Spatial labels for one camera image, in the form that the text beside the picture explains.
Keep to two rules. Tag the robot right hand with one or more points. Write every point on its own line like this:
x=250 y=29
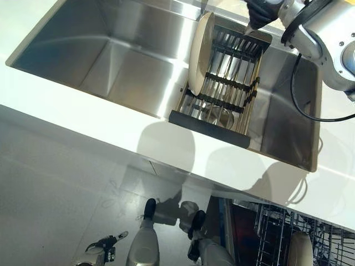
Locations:
x=260 y=14

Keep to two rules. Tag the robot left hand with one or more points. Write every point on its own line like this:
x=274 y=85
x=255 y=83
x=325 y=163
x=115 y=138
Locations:
x=106 y=242

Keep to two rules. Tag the cream round plate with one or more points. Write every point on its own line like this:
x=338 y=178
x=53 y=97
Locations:
x=198 y=61
x=301 y=249

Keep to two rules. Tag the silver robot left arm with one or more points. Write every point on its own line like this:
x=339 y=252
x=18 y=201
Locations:
x=88 y=259

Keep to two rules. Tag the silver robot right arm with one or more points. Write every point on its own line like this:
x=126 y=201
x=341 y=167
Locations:
x=324 y=36

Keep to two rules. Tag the robot right leg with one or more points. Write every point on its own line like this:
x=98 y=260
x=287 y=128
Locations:
x=210 y=252

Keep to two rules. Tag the black sink drying rack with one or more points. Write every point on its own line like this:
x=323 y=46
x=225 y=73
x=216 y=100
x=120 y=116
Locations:
x=208 y=130

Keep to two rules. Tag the stainless steel sink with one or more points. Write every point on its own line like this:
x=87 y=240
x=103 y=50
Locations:
x=111 y=55

